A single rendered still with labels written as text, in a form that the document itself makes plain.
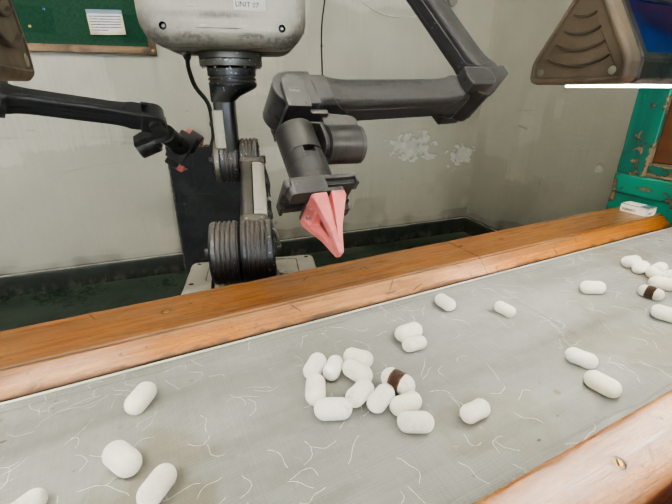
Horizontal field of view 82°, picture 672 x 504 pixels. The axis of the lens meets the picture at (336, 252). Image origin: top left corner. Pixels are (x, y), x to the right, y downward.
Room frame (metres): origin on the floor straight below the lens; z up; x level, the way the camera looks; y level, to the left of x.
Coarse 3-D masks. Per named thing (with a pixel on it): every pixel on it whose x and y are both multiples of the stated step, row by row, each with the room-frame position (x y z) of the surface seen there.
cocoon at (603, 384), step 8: (584, 376) 0.33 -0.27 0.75; (592, 376) 0.33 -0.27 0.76; (600, 376) 0.33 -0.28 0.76; (608, 376) 0.33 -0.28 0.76; (592, 384) 0.32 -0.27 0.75; (600, 384) 0.32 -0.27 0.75; (608, 384) 0.32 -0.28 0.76; (616, 384) 0.31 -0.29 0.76; (600, 392) 0.32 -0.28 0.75; (608, 392) 0.31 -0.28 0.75; (616, 392) 0.31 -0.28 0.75
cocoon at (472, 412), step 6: (474, 402) 0.29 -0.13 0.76; (480, 402) 0.29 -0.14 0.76; (486, 402) 0.29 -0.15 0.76; (462, 408) 0.29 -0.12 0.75; (468, 408) 0.28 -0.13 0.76; (474, 408) 0.28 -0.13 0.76; (480, 408) 0.28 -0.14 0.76; (486, 408) 0.29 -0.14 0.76; (462, 414) 0.28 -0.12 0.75; (468, 414) 0.28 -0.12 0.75; (474, 414) 0.28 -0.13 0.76; (480, 414) 0.28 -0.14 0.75; (486, 414) 0.28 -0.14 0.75; (468, 420) 0.28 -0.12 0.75; (474, 420) 0.28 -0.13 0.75
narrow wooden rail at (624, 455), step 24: (648, 408) 0.28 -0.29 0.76; (600, 432) 0.25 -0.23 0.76; (624, 432) 0.25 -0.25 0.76; (648, 432) 0.25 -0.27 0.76; (576, 456) 0.22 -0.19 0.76; (600, 456) 0.22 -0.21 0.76; (624, 456) 0.22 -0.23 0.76; (648, 456) 0.22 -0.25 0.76; (528, 480) 0.20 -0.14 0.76; (552, 480) 0.20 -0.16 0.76; (576, 480) 0.20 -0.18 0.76; (600, 480) 0.20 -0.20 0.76; (624, 480) 0.20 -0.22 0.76; (648, 480) 0.20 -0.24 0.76
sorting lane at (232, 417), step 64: (576, 256) 0.69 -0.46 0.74; (640, 256) 0.69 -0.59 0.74; (320, 320) 0.46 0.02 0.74; (384, 320) 0.46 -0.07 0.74; (448, 320) 0.46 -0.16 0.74; (512, 320) 0.46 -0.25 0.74; (576, 320) 0.46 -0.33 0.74; (640, 320) 0.46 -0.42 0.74; (128, 384) 0.34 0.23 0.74; (192, 384) 0.34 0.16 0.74; (256, 384) 0.34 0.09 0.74; (448, 384) 0.34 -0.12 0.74; (512, 384) 0.34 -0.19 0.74; (576, 384) 0.34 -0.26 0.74; (640, 384) 0.34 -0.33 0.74; (0, 448) 0.25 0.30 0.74; (64, 448) 0.25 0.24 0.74; (192, 448) 0.25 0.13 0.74; (256, 448) 0.25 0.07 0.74; (320, 448) 0.25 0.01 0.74; (384, 448) 0.25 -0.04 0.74; (448, 448) 0.25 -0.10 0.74; (512, 448) 0.25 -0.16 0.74
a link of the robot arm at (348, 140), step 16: (288, 80) 0.59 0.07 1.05; (288, 96) 0.57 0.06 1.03; (304, 96) 0.58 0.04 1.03; (288, 112) 0.57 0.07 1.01; (304, 112) 0.58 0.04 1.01; (320, 112) 0.59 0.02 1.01; (336, 128) 0.58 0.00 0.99; (352, 128) 0.59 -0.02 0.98; (336, 144) 0.57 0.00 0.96; (352, 144) 0.58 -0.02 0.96; (336, 160) 0.57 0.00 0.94; (352, 160) 0.59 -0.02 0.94
